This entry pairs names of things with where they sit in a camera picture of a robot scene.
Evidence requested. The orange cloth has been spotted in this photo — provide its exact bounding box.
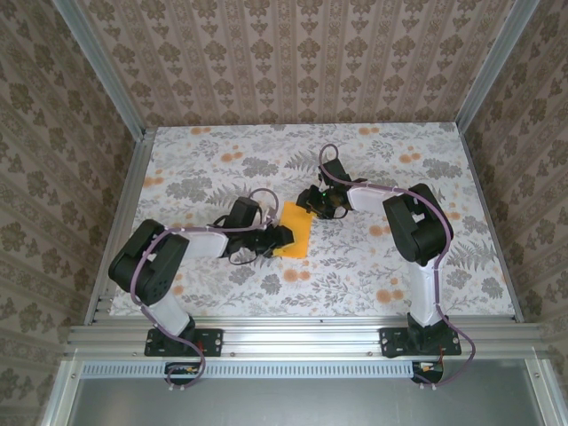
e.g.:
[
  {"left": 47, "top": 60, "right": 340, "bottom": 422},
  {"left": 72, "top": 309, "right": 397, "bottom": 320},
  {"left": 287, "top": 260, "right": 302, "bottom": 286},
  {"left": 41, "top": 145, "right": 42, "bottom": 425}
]
[{"left": 271, "top": 201, "right": 314, "bottom": 260}]

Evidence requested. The grey metal sheet panel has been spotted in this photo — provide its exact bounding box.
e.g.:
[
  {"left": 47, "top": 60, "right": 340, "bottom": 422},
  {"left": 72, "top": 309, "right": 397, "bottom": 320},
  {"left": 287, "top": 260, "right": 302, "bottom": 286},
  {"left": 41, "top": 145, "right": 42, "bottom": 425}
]
[{"left": 39, "top": 357, "right": 560, "bottom": 426}]

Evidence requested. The floral patterned table cover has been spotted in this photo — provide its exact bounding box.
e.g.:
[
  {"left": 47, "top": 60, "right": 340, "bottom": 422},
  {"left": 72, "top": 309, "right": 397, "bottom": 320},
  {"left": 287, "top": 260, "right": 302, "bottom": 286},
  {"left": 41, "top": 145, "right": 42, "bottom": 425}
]
[{"left": 108, "top": 123, "right": 518, "bottom": 319}]

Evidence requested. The black connector board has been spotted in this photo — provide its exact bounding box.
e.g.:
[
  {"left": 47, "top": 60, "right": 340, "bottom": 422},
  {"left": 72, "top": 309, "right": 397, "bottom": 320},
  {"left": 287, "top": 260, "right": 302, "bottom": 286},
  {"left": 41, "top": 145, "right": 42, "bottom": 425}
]
[
  {"left": 411, "top": 361, "right": 445, "bottom": 385},
  {"left": 164, "top": 361, "right": 206, "bottom": 386}
]

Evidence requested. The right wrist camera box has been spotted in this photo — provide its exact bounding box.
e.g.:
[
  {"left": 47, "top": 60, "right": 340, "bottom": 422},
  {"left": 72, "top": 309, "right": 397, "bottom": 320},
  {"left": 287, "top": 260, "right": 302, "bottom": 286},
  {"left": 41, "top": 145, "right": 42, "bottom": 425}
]
[{"left": 318, "top": 159, "right": 352, "bottom": 186}]

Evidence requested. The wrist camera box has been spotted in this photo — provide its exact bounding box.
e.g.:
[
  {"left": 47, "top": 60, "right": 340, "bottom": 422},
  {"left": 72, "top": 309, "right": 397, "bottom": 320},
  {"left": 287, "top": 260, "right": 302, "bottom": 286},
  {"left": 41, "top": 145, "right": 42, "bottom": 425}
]
[
  {"left": 230, "top": 197, "right": 264, "bottom": 228},
  {"left": 318, "top": 159, "right": 352, "bottom": 186}
]

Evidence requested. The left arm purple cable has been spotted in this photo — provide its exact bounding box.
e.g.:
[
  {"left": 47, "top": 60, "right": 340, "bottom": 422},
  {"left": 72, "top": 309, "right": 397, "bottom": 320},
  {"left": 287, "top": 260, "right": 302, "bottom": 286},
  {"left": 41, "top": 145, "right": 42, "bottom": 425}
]
[{"left": 130, "top": 188, "right": 281, "bottom": 394}]

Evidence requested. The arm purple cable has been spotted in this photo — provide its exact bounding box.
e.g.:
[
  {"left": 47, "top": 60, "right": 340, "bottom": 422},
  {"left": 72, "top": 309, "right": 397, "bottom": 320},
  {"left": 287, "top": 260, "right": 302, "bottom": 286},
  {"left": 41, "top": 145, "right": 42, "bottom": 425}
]
[
  {"left": 318, "top": 142, "right": 479, "bottom": 391},
  {"left": 130, "top": 188, "right": 281, "bottom": 394}
]

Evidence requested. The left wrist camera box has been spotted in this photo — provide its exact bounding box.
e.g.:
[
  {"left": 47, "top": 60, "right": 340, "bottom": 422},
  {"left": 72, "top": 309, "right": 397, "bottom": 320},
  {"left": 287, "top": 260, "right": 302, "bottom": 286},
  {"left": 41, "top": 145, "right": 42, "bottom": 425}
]
[{"left": 230, "top": 197, "right": 264, "bottom": 228}]

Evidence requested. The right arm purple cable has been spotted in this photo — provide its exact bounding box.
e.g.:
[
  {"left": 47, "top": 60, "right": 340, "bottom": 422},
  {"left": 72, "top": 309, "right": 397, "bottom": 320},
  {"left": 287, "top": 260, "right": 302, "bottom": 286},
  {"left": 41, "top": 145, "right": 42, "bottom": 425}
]
[{"left": 318, "top": 142, "right": 479, "bottom": 391}]

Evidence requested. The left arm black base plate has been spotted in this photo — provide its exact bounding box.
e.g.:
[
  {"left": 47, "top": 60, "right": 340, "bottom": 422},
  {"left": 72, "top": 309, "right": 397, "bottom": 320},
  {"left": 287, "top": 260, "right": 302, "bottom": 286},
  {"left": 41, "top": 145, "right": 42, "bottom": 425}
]
[{"left": 144, "top": 327, "right": 224, "bottom": 359}]

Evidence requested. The slotted grey cable duct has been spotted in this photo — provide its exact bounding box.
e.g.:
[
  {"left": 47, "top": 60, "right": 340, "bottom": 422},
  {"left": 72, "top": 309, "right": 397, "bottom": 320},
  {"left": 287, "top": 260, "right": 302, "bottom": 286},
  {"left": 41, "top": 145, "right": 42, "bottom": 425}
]
[{"left": 82, "top": 359, "right": 416, "bottom": 378}]

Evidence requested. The aluminium table side rail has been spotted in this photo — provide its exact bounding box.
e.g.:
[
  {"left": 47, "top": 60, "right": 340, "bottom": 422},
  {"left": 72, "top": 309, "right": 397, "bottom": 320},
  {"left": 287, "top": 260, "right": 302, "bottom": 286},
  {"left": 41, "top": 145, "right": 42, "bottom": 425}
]
[
  {"left": 83, "top": 128, "right": 156, "bottom": 327},
  {"left": 456, "top": 126, "right": 525, "bottom": 324}
]

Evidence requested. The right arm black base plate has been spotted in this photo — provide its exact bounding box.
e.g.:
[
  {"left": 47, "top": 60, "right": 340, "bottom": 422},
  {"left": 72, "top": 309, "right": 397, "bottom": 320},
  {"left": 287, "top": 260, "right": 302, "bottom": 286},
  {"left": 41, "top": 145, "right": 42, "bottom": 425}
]
[{"left": 378, "top": 327, "right": 462, "bottom": 359}]

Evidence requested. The aluminium frame post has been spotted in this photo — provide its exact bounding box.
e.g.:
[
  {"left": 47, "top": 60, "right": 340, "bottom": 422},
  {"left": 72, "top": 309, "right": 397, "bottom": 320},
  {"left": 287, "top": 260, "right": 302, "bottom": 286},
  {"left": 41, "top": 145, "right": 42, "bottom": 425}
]
[
  {"left": 453, "top": 0, "right": 543, "bottom": 134},
  {"left": 51, "top": 0, "right": 150, "bottom": 141}
]

